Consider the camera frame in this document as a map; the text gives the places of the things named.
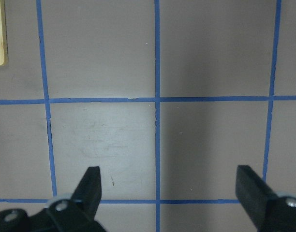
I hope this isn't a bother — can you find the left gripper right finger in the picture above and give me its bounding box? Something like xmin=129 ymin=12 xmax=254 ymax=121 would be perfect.
xmin=236 ymin=165 xmax=296 ymax=232

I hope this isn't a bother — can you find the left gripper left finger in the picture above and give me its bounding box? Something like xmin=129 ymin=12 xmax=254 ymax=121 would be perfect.
xmin=0 ymin=166 xmax=105 ymax=232

